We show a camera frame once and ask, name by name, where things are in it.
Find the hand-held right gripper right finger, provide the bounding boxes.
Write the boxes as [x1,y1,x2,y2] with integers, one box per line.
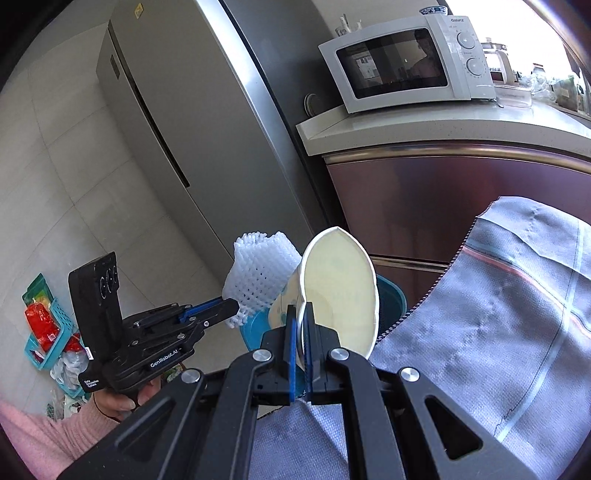
[304,301,542,480]

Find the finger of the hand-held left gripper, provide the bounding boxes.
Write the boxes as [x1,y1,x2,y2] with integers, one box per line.
[196,298,240,331]
[179,297,227,323]

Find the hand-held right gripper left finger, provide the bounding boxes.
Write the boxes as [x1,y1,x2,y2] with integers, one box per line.
[58,305,299,480]

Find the white foam fruit net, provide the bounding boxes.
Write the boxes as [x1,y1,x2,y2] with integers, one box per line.
[222,232,304,330]

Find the cream paper cup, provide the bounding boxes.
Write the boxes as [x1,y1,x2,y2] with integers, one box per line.
[269,226,380,376]

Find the teal trash bin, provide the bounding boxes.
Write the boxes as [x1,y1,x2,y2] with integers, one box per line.
[242,274,408,352]

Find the person's left forearm pink sleeve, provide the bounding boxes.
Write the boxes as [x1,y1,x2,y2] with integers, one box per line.
[0,398,122,480]

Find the person's left hand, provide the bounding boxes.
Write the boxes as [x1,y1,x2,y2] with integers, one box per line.
[98,375,162,422]

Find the white plastic bags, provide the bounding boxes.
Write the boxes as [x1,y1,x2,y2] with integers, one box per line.
[50,352,94,398]

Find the teal plastic basket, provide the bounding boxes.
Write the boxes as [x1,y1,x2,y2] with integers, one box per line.
[24,297,88,400]

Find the red packet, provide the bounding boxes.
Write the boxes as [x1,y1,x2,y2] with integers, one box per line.
[25,302,64,357]

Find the green packet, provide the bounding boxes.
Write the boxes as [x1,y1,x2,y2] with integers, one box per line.
[21,272,49,306]

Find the grey striped cloth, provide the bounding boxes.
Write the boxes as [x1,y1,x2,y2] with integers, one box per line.
[252,196,591,480]

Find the silver refrigerator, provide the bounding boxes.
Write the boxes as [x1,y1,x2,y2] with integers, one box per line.
[95,0,343,278]

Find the maroon kitchen counter cabinet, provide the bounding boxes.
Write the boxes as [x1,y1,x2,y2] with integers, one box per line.
[295,98,591,315]

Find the white microwave oven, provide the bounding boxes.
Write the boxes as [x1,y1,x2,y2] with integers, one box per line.
[318,15,498,115]

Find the clear plastic tray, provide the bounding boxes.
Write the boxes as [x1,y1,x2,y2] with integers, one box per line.
[493,83,533,110]

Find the glass kettle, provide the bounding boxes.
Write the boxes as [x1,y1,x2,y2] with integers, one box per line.
[480,39,516,85]

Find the jars on counter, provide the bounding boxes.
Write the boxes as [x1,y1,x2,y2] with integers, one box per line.
[530,64,580,112]

